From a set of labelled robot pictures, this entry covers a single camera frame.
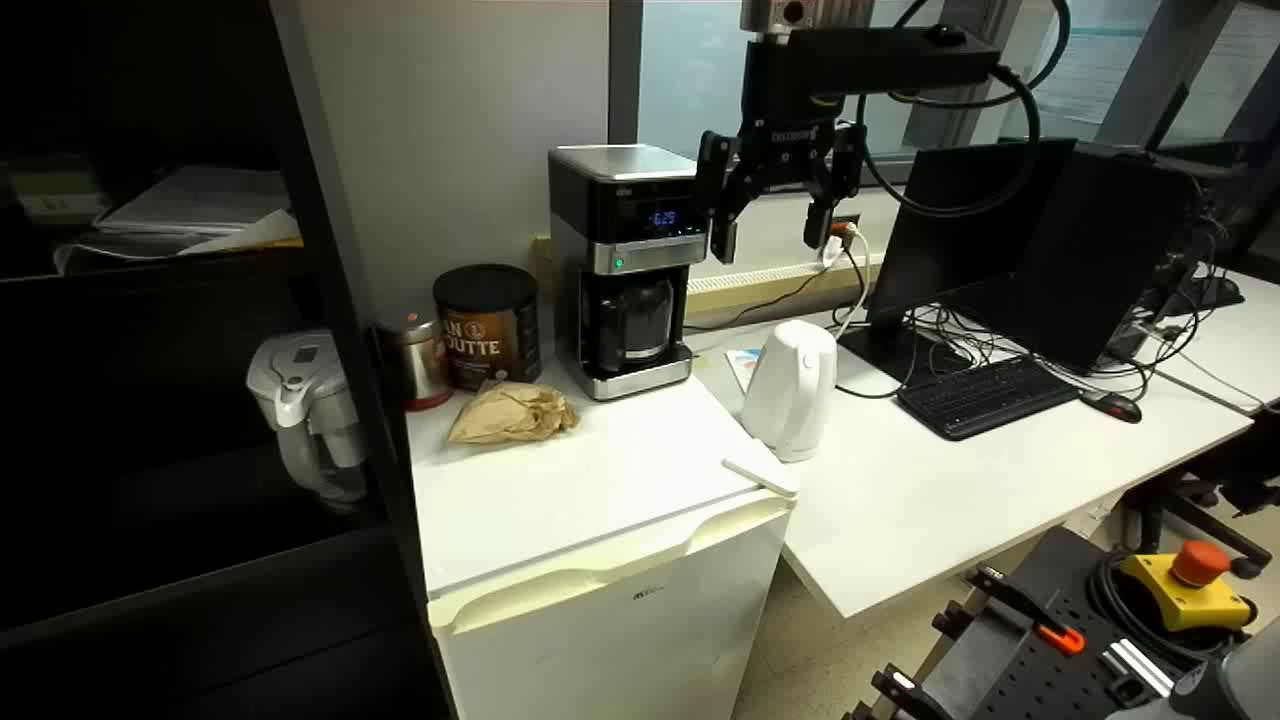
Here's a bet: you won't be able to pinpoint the crumpled brown paper bag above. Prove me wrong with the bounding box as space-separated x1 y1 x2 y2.
442 381 583 452

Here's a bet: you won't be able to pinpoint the grey framed window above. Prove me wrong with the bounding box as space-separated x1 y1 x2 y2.
607 0 1280 152

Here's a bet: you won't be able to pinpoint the black silver coffee maker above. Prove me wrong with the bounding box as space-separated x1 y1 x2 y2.
545 141 714 405

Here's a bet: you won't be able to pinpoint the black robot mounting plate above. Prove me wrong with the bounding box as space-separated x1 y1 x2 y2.
916 525 1211 720

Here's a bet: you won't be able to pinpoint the black laptop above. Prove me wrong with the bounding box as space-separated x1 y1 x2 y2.
935 141 1204 381

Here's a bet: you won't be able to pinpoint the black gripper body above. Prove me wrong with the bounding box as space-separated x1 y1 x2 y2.
723 109 864 198

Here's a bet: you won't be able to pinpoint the black wall power cable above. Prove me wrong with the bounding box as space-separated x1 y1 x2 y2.
683 215 874 337

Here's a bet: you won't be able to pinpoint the small red silver jar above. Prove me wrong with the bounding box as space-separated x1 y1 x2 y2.
398 313 455 410

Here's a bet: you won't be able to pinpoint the black keyboard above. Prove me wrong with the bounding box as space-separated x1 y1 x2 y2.
898 356 1082 445

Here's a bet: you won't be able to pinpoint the white mini fridge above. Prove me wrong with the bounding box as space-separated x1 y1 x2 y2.
401 356 802 720

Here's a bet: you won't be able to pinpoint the black shelf unit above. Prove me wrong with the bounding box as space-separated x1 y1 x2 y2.
0 0 460 720

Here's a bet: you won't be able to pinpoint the tangled white desk cables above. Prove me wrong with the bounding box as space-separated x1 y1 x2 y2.
903 298 1047 370

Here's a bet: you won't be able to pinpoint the white electric kettle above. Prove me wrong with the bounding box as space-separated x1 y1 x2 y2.
737 316 840 468

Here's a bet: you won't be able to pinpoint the dark brown coffee can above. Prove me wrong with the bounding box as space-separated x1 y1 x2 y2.
432 258 545 394

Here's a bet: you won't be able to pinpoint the glass coffee carafe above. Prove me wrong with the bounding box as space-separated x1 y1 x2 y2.
583 274 683 381

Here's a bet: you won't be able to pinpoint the white water filter pitcher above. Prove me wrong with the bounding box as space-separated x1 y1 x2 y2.
243 328 377 514

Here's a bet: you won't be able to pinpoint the white plastic strip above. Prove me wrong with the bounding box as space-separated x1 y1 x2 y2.
719 455 803 500

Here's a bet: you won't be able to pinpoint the black computer monitor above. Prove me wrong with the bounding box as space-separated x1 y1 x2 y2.
835 136 1082 390

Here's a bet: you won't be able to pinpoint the white paper stack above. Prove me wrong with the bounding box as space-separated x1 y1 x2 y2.
54 159 310 278

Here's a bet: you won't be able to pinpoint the yellow red emergency stop button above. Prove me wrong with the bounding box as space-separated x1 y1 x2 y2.
1116 535 1262 639

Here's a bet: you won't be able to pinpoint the black computer mouse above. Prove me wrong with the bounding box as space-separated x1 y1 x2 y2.
1075 384 1149 426

